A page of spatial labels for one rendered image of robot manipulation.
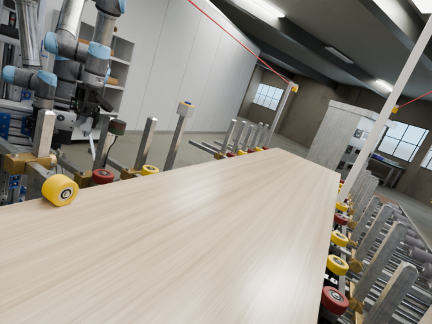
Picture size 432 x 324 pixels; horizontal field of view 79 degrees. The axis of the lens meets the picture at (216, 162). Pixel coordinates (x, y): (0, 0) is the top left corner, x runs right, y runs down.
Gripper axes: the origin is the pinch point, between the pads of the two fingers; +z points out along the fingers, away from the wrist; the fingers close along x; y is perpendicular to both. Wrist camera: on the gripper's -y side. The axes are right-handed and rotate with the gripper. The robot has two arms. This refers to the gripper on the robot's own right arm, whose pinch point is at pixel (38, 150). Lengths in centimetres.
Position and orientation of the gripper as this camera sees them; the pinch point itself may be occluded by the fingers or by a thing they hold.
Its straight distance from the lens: 147.3
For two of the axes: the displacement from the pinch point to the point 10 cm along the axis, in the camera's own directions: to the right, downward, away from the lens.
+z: -3.3, 9.1, 2.7
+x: -4.5, 1.0, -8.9
